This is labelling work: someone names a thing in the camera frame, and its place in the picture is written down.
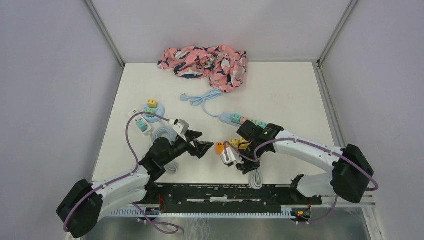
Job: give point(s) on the green adapter on round socket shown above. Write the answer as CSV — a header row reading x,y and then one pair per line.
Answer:
x,y
150,111

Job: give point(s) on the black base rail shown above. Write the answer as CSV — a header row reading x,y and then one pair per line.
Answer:
x,y
227,200

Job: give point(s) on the pink patterned cloth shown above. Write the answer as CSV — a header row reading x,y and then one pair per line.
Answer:
x,y
224,67

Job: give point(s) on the yellow plug adapter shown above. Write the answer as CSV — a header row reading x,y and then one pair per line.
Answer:
x,y
234,142
243,144

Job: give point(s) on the pink adapter on strip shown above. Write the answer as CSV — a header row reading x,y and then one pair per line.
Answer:
x,y
243,119

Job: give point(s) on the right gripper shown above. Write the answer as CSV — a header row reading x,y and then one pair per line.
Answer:
x,y
247,166

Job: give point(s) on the teal adapter on white strip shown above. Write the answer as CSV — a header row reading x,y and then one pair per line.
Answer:
x,y
141,125

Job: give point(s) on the round blue socket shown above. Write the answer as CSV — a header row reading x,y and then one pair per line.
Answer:
x,y
160,111

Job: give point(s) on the green adapter on strip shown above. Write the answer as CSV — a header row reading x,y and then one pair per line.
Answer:
x,y
255,122

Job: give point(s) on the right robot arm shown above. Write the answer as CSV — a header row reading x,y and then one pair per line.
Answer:
x,y
347,173

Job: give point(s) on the orange power strip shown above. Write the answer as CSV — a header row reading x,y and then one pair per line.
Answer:
x,y
220,147

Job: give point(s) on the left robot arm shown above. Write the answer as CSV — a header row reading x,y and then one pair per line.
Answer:
x,y
89,202

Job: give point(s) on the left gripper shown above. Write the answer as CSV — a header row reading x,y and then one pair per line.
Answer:
x,y
201,147

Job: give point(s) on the yellow adapter on round socket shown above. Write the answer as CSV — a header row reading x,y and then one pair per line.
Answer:
x,y
152,103

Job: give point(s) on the white power strip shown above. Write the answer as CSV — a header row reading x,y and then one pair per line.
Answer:
x,y
138,116

